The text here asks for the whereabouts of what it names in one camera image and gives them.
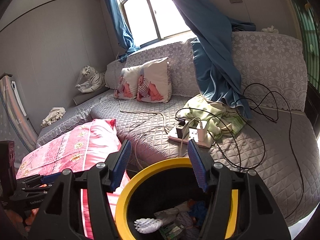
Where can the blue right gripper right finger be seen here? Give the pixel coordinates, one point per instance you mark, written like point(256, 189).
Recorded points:
point(201, 164)

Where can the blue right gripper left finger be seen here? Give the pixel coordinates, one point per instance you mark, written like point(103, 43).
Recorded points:
point(120, 162)

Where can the white tissue bundle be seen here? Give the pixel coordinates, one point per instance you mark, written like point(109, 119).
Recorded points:
point(172, 212)

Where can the yellow rim trash bin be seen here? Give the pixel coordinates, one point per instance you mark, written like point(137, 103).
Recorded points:
point(165, 185)

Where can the white charger plug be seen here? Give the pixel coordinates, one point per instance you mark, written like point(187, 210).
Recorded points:
point(202, 130)

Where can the white power strip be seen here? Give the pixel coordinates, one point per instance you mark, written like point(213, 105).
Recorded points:
point(193, 134)

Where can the light green blanket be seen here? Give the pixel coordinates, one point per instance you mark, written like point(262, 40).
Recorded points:
point(221, 119)

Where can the grey bolster cushion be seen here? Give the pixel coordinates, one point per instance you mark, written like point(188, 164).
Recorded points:
point(83, 97)

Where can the leaning patterned mattress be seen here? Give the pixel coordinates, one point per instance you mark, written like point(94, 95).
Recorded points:
point(15, 126)

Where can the left baby print pillow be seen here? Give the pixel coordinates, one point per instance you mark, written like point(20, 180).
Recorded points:
point(127, 85)

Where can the baby print pillow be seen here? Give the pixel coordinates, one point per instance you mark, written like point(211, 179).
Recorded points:
point(127, 85)
point(154, 81)

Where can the grey quilted sofa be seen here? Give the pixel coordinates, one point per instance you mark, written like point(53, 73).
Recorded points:
point(280, 142)

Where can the beige crumpled cloth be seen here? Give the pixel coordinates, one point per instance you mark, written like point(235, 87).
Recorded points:
point(56, 113)

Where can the white tiger plush toy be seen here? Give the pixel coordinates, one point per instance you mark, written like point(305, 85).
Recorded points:
point(89, 80)

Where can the right baby print pillow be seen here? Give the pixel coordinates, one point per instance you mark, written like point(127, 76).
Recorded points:
point(154, 81)

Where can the grey back cushion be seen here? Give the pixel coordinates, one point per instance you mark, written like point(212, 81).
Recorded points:
point(112, 74)

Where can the right blue curtain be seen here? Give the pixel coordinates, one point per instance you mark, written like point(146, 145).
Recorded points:
point(217, 77)

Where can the blue curtain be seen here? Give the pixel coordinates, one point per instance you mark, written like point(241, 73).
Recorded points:
point(217, 77)
point(123, 34)

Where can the left blue curtain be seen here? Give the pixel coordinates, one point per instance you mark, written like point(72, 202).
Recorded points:
point(123, 34)

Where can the window with frame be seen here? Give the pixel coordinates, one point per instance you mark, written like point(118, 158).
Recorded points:
point(151, 21)

